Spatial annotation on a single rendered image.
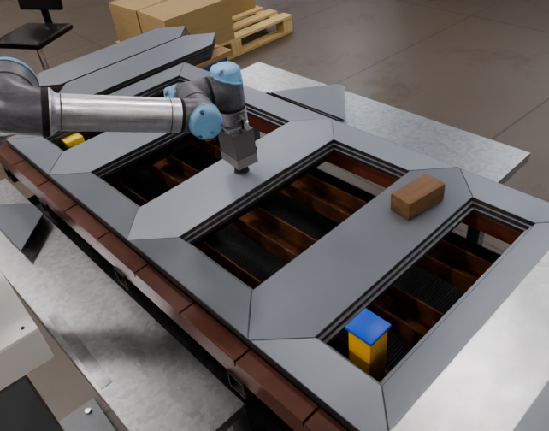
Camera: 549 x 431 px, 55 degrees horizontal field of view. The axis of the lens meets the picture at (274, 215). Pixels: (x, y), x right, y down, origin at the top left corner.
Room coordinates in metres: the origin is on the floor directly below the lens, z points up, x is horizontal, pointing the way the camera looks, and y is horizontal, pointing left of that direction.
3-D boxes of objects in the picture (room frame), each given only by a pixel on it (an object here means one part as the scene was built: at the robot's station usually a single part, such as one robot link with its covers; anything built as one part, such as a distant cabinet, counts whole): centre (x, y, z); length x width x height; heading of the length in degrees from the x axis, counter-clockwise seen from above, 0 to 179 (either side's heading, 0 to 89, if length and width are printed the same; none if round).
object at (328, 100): (1.76, -0.20, 0.77); 0.45 x 0.20 x 0.04; 39
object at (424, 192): (0.98, -0.34, 0.87); 0.12 x 0.06 x 0.05; 120
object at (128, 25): (4.52, 0.39, 0.23); 1.29 x 0.88 x 0.47; 126
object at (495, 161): (1.65, -0.29, 0.74); 1.20 x 0.26 x 0.03; 39
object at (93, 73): (2.16, 0.53, 0.82); 0.80 x 0.40 x 0.06; 129
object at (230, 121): (1.22, 0.07, 1.02); 0.08 x 0.08 x 0.05
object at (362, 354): (0.60, -0.14, 0.78); 0.05 x 0.05 x 0.19; 39
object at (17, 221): (1.34, 0.80, 0.70); 0.39 x 0.12 x 0.04; 39
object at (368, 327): (0.60, -0.14, 0.88); 0.06 x 0.06 x 0.02; 39
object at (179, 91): (1.17, 0.17, 1.10); 0.11 x 0.11 x 0.08; 17
